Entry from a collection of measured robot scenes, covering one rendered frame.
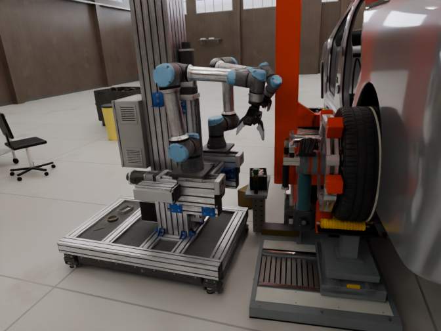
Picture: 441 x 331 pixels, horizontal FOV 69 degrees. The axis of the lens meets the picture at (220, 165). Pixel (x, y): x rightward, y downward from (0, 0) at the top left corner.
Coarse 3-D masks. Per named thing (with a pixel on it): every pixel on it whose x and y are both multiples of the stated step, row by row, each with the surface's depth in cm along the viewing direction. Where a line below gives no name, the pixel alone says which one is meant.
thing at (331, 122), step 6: (330, 120) 163; (336, 120) 163; (342, 120) 162; (330, 126) 161; (336, 126) 160; (342, 126) 160; (330, 132) 164; (336, 132) 163; (342, 132) 163; (336, 138) 167
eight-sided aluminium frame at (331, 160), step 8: (320, 128) 201; (320, 144) 211; (328, 144) 167; (336, 144) 166; (328, 152) 165; (336, 152) 164; (328, 160) 163; (336, 160) 162; (328, 168) 164; (336, 168) 164; (320, 184) 210; (320, 192) 207; (320, 200) 196; (328, 200) 171; (320, 208) 188; (328, 208) 186
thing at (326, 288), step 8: (320, 240) 236; (320, 248) 229; (320, 256) 221; (320, 264) 213; (320, 272) 202; (320, 280) 197; (328, 280) 198; (336, 280) 192; (344, 280) 197; (352, 280) 197; (320, 288) 196; (328, 288) 191; (336, 288) 190; (344, 288) 189; (352, 288) 188; (360, 288) 187; (368, 288) 187; (376, 288) 189; (384, 288) 187; (336, 296) 192; (344, 296) 191; (352, 296) 189; (360, 296) 188; (368, 296) 187; (376, 296) 186; (384, 296) 185
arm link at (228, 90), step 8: (224, 88) 237; (232, 88) 238; (224, 96) 239; (232, 96) 240; (224, 104) 242; (232, 104) 242; (224, 112) 243; (232, 112) 243; (232, 120) 244; (232, 128) 247
